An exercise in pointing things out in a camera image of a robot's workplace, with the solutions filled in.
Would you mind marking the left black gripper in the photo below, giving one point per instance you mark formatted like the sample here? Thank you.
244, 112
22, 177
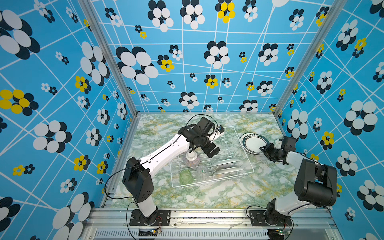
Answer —
208, 150

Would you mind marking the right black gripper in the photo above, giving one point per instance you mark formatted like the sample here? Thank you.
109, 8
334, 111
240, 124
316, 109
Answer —
267, 150

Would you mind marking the green rimmed white plate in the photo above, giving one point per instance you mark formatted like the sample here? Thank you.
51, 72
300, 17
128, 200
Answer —
252, 143

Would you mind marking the white wire dish rack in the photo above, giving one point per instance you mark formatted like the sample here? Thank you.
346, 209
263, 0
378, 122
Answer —
195, 168

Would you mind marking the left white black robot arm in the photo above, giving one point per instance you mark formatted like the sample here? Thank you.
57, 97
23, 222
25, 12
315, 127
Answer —
138, 175

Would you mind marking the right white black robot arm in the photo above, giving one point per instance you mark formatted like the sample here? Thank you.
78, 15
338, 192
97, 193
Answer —
315, 184

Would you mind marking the front white plate in rack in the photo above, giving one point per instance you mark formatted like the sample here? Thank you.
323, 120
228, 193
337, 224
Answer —
228, 170

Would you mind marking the clear glass cup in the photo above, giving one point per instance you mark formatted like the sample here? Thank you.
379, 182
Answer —
202, 174

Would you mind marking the green glass cup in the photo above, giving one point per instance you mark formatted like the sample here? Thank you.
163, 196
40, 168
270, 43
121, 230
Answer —
186, 177

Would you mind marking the right circuit board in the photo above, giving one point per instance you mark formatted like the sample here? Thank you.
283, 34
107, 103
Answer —
275, 235

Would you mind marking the circuit board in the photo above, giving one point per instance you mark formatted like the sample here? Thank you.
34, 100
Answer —
149, 233
275, 235

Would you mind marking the left circuit board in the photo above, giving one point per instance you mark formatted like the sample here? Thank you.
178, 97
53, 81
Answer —
149, 233

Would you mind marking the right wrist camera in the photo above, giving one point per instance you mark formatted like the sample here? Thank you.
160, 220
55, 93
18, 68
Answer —
278, 144

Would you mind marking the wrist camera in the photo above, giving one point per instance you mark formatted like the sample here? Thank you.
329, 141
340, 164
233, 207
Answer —
278, 144
218, 132

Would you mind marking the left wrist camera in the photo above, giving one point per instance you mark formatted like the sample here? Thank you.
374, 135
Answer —
218, 132

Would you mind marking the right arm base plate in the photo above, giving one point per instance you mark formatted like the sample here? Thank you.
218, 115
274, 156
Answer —
262, 218

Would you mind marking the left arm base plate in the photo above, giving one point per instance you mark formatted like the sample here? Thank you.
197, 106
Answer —
157, 218

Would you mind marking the aluminium front rail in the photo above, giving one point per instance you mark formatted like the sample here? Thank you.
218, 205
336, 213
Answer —
210, 224

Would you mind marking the right aluminium frame post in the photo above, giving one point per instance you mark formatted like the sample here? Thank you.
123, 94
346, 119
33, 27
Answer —
334, 12

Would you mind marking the aluminium frame post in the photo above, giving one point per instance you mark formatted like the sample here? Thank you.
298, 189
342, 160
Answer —
107, 52
334, 12

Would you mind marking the left aluminium frame post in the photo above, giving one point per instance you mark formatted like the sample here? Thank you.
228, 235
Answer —
107, 52

